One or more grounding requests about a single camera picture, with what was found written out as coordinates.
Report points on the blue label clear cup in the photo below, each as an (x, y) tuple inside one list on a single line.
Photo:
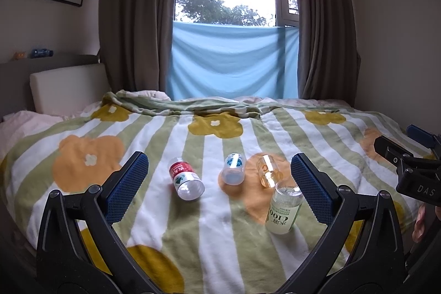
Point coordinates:
[(233, 170)]

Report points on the blue plastic bottle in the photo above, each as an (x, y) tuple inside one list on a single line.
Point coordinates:
[(41, 52)]

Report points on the grey headboard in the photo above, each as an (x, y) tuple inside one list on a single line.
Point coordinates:
[(20, 73)]

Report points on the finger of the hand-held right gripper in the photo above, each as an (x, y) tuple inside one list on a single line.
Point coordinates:
[(420, 136), (391, 149)]

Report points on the white headboard cushion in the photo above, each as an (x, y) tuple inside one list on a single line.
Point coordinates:
[(65, 90)]

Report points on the striped floral blanket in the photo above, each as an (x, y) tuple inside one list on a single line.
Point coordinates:
[(213, 239)]

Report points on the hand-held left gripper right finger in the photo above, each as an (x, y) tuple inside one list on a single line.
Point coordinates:
[(312, 190)]

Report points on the amber clear cup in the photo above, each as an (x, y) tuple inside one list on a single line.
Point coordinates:
[(269, 171)]

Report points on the red label clear cup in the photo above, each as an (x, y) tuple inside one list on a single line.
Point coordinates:
[(184, 178)]

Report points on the small orange toy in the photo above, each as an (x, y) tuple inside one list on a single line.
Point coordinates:
[(19, 56)]

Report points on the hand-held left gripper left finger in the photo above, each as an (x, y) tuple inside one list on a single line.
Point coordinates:
[(126, 189)]

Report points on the light blue cloth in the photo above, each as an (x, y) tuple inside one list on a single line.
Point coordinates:
[(234, 63)]

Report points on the person's right hand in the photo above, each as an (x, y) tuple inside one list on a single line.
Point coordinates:
[(419, 223)]

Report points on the brown curtain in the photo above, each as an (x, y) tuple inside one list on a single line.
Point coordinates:
[(137, 22), (320, 32)]

